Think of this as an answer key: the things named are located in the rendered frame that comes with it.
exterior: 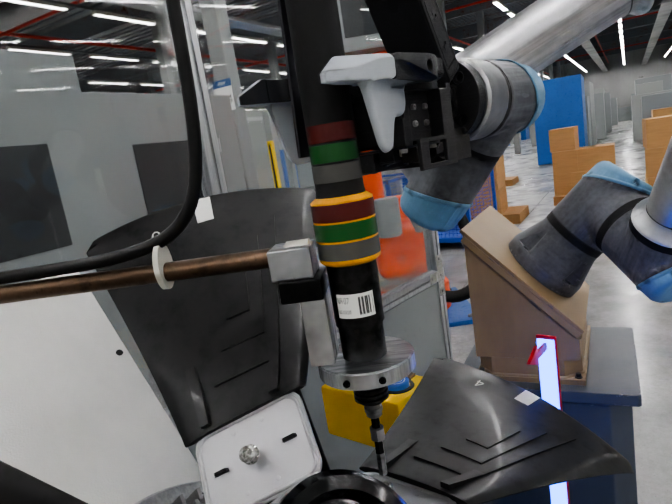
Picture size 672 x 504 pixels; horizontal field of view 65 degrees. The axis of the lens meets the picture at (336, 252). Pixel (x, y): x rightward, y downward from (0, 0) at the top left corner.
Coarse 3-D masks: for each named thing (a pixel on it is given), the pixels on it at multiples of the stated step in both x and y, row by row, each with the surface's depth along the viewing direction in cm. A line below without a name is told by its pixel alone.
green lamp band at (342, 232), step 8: (344, 224) 34; (352, 224) 35; (360, 224) 35; (368, 224) 35; (376, 224) 36; (320, 232) 35; (328, 232) 35; (336, 232) 35; (344, 232) 35; (352, 232) 35; (360, 232) 35; (368, 232) 35; (376, 232) 36; (320, 240) 36; (328, 240) 35; (336, 240) 35; (344, 240) 35
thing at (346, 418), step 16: (416, 384) 85; (336, 400) 88; (352, 400) 86; (400, 400) 81; (336, 416) 89; (352, 416) 87; (384, 416) 82; (336, 432) 90; (352, 432) 88; (368, 432) 85
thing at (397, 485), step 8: (368, 472) 45; (376, 472) 45; (384, 480) 44; (392, 480) 44; (400, 488) 43; (408, 488) 43; (416, 488) 42; (400, 496) 42; (408, 496) 42; (416, 496) 41; (424, 496) 41; (432, 496) 41; (440, 496) 41
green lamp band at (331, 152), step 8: (328, 144) 34; (336, 144) 34; (344, 144) 34; (352, 144) 35; (312, 152) 35; (320, 152) 34; (328, 152) 34; (336, 152) 34; (344, 152) 34; (352, 152) 35; (312, 160) 35; (320, 160) 34; (328, 160) 34; (336, 160) 34
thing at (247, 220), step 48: (240, 192) 53; (288, 192) 53; (96, 240) 50; (144, 240) 50; (192, 240) 49; (240, 240) 49; (288, 240) 48; (144, 288) 47; (192, 288) 46; (240, 288) 45; (144, 336) 45; (192, 336) 44; (240, 336) 43; (288, 336) 42; (192, 384) 42; (240, 384) 41; (288, 384) 39; (192, 432) 40
